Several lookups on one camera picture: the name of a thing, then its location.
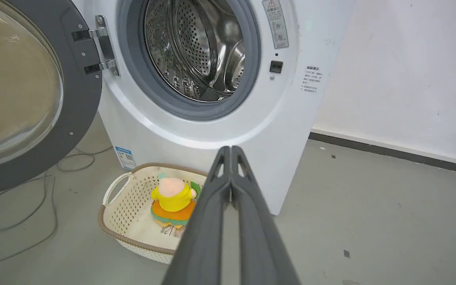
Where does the grey warning label sticker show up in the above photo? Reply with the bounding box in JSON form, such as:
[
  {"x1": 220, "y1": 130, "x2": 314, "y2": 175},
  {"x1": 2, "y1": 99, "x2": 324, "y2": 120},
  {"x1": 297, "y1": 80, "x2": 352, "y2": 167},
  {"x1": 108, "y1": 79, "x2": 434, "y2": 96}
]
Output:
[{"x1": 262, "y1": 0, "x2": 289, "y2": 49}]

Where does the cream perforated laundry basket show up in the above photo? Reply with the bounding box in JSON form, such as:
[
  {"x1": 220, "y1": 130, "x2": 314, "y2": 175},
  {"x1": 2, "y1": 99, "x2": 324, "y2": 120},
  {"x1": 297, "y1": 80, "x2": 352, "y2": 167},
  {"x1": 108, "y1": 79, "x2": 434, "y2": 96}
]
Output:
[{"x1": 98, "y1": 162, "x2": 209, "y2": 264}]

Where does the thin grey floor cable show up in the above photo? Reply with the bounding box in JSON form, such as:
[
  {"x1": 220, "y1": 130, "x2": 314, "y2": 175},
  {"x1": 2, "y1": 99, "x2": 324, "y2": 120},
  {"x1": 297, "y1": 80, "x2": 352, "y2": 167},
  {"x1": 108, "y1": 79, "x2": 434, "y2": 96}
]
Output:
[{"x1": 0, "y1": 146, "x2": 114, "y2": 270}]

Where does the metal door hinge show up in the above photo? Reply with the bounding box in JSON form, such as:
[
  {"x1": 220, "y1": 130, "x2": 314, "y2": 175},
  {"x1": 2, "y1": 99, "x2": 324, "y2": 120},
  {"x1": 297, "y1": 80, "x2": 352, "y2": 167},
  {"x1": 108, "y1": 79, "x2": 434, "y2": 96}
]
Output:
[{"x1": 72, "y1": 15, "x2": 120, "y2": 77}]

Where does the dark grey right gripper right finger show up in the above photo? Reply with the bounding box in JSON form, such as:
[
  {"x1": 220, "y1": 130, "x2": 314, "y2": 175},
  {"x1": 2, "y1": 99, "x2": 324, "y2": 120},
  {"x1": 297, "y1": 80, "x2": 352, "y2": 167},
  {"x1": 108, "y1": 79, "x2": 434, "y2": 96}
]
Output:
[{"x1": 230, "y1": 146, "x2": 301, "y2": 285}]

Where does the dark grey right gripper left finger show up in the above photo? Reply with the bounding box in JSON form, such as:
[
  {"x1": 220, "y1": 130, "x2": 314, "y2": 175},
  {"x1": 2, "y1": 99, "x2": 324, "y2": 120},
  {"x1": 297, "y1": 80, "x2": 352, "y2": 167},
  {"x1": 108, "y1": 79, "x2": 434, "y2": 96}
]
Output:
[{"x1": 161, "y1": 146, "x2": 232, "y2": 285}]

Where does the grey round washer door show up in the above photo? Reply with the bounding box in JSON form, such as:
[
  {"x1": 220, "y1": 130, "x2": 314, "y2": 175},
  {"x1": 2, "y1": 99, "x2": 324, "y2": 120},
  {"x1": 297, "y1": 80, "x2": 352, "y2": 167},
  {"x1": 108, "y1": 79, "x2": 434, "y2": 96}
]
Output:
[{"x1": 0, "y1": 0, "x2": 103, "y2": 199}]

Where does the yellow orange plush doll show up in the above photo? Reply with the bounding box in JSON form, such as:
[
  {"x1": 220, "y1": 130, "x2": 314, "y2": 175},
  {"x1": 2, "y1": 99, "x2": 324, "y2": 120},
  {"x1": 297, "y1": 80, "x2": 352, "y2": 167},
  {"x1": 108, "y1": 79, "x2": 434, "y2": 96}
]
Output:
[{"x1": 150, "y1": 173, "x2": 201, "y2": 229}]

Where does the blue energy label sticker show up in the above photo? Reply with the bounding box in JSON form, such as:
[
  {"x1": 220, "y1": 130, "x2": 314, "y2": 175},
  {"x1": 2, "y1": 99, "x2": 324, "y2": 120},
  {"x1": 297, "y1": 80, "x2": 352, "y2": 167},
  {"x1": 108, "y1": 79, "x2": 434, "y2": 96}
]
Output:
[{"x1": 115, "y1": 146, "x2": 137, "y2": 171}]

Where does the white front-load washing machine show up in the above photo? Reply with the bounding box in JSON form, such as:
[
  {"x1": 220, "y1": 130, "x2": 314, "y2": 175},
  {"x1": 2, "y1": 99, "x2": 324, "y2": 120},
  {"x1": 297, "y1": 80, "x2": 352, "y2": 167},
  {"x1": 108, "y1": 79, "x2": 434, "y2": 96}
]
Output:
[{"x1": 71, "y1": 0, "x2": 357, "y2": 216}]

